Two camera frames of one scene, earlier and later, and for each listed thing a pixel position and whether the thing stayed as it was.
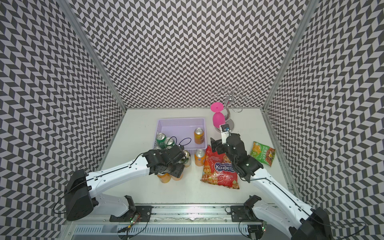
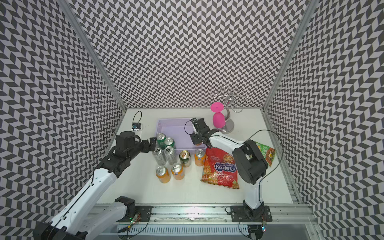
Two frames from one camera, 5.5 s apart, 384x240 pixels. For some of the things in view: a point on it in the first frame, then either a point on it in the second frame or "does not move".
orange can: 200,157 does not move
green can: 168,142 does not move
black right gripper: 218,143 to 194,140
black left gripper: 179,171 to 152,144
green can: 160,140 does not move
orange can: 165,178 does not move
